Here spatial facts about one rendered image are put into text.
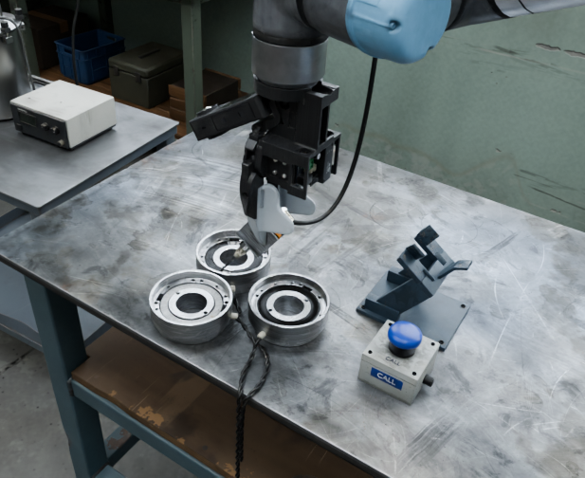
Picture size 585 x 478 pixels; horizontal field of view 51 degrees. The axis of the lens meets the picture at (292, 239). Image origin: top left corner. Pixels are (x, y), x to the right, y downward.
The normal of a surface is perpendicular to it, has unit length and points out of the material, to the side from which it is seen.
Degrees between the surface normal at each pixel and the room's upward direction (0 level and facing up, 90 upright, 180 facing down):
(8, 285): 0
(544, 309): 0
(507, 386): 0
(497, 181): 90
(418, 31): 90
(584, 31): 90
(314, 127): 90
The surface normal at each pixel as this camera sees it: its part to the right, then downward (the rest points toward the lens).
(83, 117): 0.88, 0.33
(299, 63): 0.25, 0.59
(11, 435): 0.06, -0.80
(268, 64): -0.48, 0.50
